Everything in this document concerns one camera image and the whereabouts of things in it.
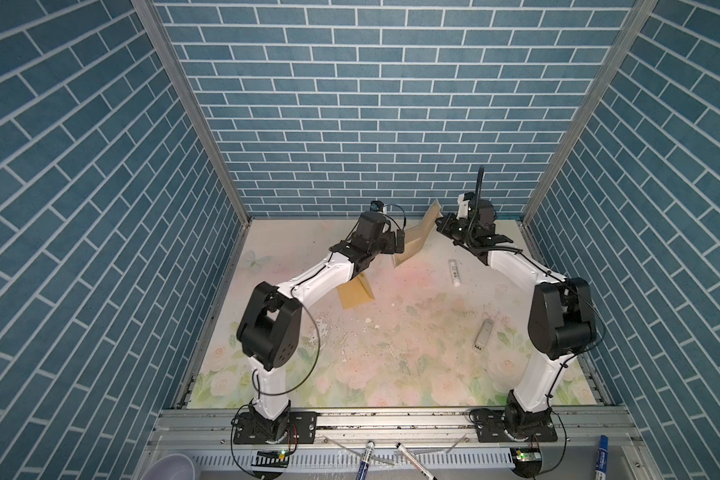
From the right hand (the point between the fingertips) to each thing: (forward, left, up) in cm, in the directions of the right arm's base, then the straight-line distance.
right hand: (433, 216), depth 93 cm
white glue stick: (-8, -10, -19) cm, 23 cm away
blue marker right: (-58, -40, -21) cm, 73 cm away
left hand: (-7, +12, -1) cm, 15 cm away
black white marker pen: (-62, +4, -21) cm, 65 cm away
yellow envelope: (-18, +24, -20) cm, 36 cm away
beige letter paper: (+3, +4, -13) cm, 14 cm away
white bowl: (-68, +58, -15) cm, 91 cm away
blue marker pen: (-63, +15, -19) cm, 67 cm away
